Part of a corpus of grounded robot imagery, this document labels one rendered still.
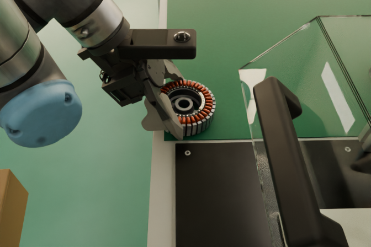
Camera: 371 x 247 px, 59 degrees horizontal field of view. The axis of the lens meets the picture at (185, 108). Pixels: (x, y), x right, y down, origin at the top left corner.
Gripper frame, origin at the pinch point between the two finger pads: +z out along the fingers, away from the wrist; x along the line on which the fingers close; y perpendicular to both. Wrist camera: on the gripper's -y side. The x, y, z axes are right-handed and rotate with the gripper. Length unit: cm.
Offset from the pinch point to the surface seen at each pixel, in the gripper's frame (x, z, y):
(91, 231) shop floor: -6, 50, 68
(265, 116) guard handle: 26.0, -22.4, -18.8
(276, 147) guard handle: 28.4, -22.4, -19.0
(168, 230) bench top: 21.5, 0.8, 2.8
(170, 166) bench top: 11.1, 0.7, 2.9
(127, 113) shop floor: -63, 52, 63
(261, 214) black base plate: 19.9, 5.3, -9.7
